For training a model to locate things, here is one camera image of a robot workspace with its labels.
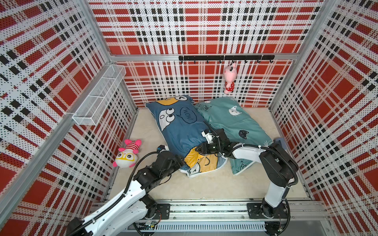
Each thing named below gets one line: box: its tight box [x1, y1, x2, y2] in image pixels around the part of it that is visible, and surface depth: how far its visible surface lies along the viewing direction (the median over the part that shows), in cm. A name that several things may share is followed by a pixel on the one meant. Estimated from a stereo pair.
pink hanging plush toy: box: [222, 62, 238, 94], surface depth 95 cm
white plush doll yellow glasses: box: [112, 139, 142, 168], surface depth 89 cm
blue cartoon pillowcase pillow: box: [145, 94, 228, 178], surface depth 92 cm
